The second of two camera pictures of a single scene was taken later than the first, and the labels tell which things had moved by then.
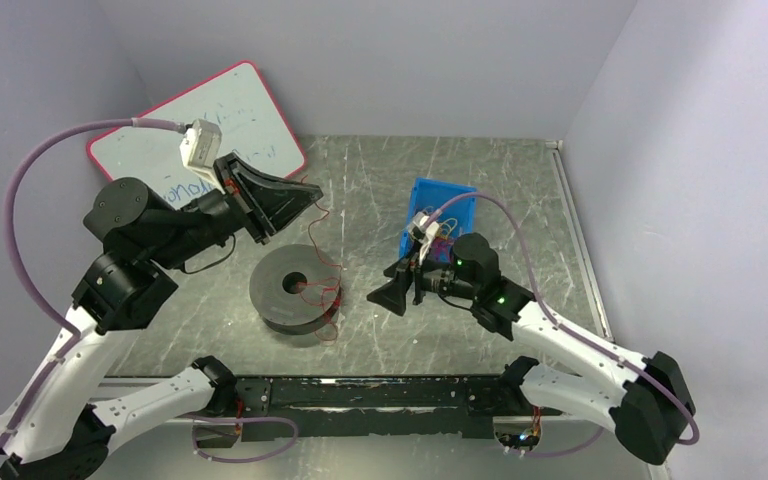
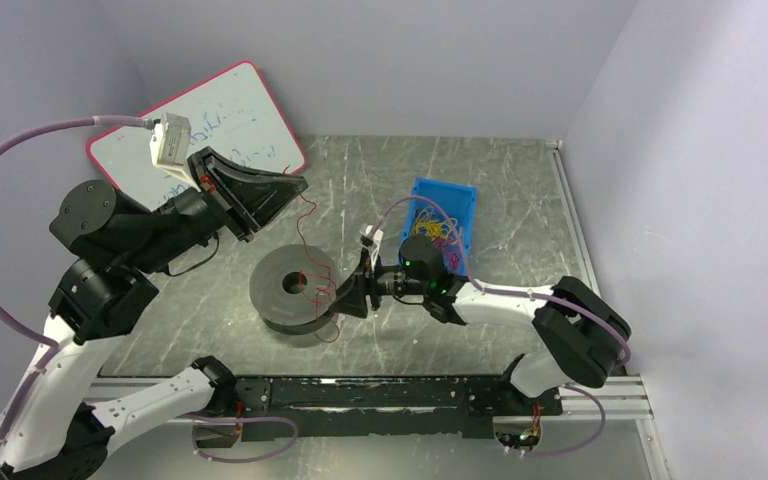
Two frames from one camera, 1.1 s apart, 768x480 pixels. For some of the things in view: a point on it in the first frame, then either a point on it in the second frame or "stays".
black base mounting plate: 280,408 stays
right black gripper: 416,283 -> 369,281
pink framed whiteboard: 251,126 stays
